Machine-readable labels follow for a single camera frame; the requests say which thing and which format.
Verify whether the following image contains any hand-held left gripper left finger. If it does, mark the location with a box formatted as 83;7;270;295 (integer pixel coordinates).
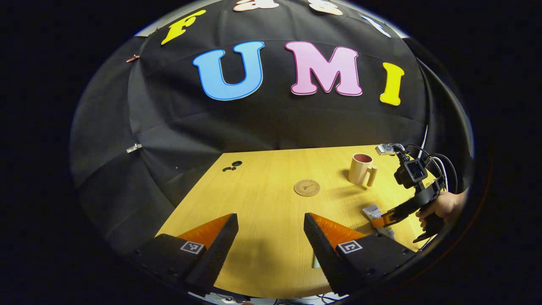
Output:
135;213;239;297

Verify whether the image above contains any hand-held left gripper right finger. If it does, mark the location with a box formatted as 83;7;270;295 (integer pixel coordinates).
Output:
304;212;418;296

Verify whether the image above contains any white toothpaste tube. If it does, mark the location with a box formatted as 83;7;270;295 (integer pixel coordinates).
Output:
362;204;396;240

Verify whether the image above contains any beige cup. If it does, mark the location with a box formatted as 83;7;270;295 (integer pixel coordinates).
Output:
348;153;378;188

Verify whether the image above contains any wooden desktop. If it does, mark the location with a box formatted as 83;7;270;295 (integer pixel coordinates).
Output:
156;145;428;299

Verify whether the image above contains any black backdrop cloth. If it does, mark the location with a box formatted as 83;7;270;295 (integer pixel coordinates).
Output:
70;0;473;255

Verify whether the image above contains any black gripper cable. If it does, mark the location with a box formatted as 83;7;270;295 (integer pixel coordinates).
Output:
404;144;459;193

